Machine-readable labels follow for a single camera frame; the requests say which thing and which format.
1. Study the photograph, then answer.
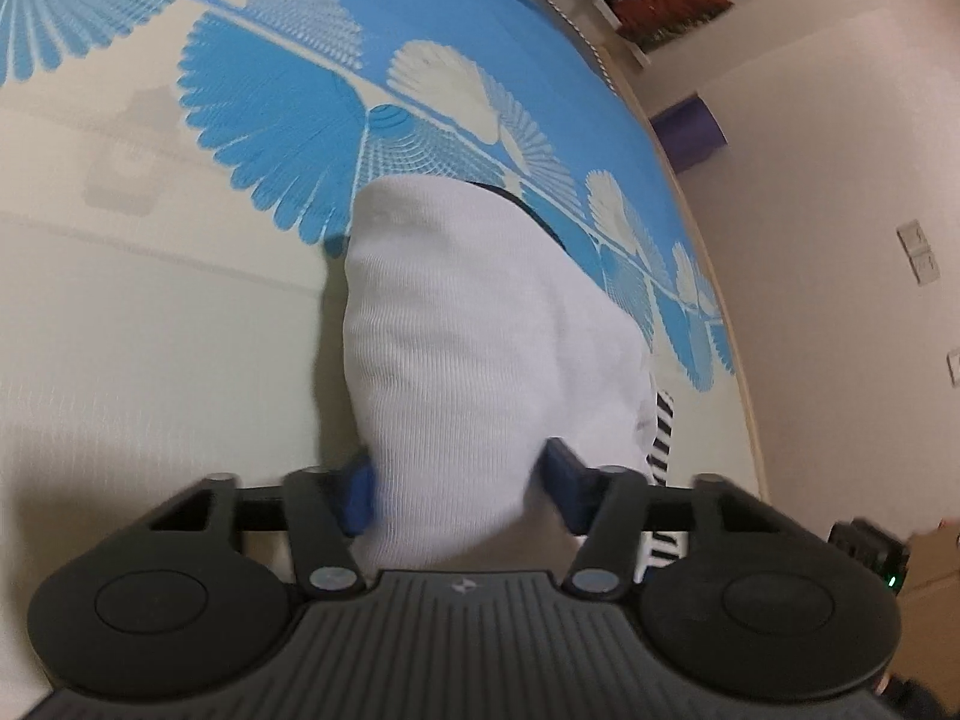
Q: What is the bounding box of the red cushion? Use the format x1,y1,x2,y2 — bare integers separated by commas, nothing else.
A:
611,0,734,53

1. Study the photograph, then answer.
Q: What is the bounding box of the purple box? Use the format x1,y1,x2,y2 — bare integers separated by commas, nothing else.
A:
649,94,728,175

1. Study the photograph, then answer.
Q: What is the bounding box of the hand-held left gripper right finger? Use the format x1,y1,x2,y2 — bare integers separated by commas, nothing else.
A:
541,437,796,602

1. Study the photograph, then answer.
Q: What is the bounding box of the cardboard box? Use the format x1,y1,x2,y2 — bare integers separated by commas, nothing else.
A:
892,521,960,691

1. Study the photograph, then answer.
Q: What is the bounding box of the white striped hooded baby top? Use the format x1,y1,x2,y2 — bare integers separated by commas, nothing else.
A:
341,176,695,586

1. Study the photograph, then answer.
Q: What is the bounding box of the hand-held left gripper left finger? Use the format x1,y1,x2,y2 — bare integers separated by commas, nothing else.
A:
139,457,376,602

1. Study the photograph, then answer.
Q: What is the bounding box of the blue fan-patterned bed mat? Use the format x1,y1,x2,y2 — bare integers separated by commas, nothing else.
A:
0,0,762,698

